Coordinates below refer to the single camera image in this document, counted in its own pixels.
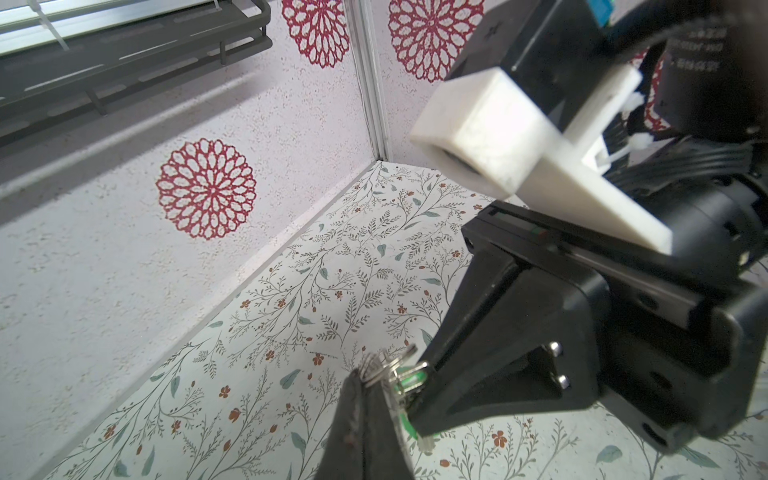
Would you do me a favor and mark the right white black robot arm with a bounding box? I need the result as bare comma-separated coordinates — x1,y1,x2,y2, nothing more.
406,1,767,453

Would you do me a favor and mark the dark grey wall shelf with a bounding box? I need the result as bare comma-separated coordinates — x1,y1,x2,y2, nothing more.
1,1,273,154

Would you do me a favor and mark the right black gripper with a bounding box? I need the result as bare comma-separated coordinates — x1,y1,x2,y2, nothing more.
407,203,767,453

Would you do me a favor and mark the silver metal key bottle opener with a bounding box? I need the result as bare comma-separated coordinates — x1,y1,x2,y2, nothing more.
359,344,430,393

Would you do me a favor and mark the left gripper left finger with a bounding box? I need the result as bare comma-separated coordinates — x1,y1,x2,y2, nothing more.
315,369,365,480

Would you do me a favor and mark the green key tag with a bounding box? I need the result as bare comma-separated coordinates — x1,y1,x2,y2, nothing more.
395,368,430,442

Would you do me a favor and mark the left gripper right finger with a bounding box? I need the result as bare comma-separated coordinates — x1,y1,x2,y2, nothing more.
364,383,415,480

